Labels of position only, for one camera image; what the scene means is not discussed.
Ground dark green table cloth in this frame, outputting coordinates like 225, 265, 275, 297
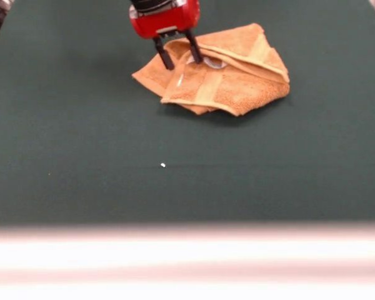
0, 0, 375, 226

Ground orange terry towel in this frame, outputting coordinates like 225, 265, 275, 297
131, 22, 291, 117

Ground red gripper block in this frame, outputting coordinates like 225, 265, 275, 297
128, 0, 204, 71

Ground white blurred foreground edge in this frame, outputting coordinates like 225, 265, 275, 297
0, 222, 375, 300

